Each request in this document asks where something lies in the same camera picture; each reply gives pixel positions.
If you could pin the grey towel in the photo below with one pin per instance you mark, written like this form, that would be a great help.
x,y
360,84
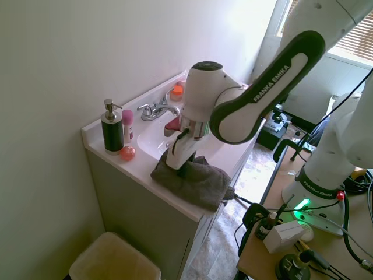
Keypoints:
x,y
198,186

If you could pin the black case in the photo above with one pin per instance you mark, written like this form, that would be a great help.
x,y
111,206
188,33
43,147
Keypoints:
x,y
271,137

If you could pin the small white box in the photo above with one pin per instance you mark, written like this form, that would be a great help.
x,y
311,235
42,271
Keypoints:
x,y
282,236

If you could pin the red grey wrist camera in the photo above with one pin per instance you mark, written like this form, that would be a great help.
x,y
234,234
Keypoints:
x,y
173,124

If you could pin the black chrome soap dispenser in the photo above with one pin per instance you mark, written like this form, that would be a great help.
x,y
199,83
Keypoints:
x,y
112,134

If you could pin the black C-clamp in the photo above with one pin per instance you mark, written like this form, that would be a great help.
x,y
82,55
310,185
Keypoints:
x,y
279,148

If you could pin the white sink countertop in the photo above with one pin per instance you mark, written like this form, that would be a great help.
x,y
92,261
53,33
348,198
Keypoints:
x,y
140,175

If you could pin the black round stand base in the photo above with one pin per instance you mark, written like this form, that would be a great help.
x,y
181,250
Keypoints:
x,y
291,266

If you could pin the chrome faucet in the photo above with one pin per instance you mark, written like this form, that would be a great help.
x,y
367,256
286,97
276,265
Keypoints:
x,y
154,112

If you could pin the trash bin with bag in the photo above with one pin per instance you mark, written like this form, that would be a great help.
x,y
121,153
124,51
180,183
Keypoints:
x,y
113,259

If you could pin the small pink round object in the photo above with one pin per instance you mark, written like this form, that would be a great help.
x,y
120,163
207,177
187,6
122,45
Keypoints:
x,y
128,153

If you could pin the white round puck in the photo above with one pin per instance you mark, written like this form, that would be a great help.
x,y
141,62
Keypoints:
x,y
307,231

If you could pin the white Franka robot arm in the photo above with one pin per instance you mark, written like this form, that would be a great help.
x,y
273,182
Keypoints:
x,y
262,96

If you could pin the small jar orange lid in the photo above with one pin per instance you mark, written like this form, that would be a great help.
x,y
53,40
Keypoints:
x,y
176,93

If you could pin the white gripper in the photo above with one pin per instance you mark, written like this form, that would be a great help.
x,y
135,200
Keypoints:
x,y
182,151

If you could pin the black table clamp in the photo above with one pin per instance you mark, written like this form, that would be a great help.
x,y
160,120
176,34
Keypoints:
x,y
253,210

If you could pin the black tripod leg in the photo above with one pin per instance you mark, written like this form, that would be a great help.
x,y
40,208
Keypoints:
x,y
242,199

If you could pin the pink package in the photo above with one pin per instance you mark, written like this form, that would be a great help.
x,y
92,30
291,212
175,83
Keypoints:
x,y
181,84

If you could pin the grey vanity cabinet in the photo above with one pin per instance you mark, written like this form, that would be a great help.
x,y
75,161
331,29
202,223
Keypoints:
x,y
140,210

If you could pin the blue cloth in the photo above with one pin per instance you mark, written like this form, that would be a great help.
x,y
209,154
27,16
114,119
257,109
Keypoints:
x,y
317,134

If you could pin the pink deodorant stick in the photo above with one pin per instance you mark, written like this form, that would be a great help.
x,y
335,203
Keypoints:
x,y
127,125

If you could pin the window blinds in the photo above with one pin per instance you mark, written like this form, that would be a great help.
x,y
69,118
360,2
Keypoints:
x,y
355,41

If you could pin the red knob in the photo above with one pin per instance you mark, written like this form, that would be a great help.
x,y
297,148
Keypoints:
x,y
339,195

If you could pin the dark dropper bottle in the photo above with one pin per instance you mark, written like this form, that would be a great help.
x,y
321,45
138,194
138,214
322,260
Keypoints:
x,y
265,229

